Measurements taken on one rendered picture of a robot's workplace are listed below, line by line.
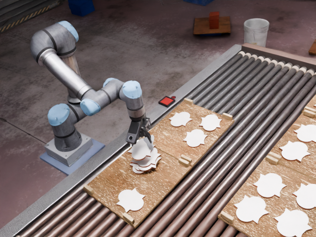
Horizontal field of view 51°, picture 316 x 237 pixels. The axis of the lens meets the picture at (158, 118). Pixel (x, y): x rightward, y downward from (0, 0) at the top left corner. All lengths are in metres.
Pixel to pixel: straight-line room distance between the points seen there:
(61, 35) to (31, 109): 2.51
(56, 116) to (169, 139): 0.60
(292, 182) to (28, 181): 2.29
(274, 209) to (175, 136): 0.63
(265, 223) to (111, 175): 0.74
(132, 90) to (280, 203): 0.78
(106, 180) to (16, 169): 1.82
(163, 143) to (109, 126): 1.71
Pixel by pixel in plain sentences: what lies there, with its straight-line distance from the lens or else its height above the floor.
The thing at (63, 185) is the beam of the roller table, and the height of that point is 0.92.
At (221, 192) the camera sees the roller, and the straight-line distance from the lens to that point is 1.57.
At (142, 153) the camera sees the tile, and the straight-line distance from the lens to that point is 1.57.
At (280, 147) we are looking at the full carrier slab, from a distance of 1.75.
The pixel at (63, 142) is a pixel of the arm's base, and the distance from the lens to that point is 1.85.
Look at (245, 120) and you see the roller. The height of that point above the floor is 0.92.
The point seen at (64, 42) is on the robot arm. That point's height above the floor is 1.51.
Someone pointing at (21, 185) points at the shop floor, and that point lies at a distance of 3.21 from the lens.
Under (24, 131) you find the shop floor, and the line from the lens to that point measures 3.77.
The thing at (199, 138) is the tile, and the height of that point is 0.95.
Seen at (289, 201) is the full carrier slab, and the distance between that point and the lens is 1.56.
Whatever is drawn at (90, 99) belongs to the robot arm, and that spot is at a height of 1.39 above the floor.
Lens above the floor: 2.16
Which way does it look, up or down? 39 degrees down
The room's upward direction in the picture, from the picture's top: 8 degrees counter-clockwise
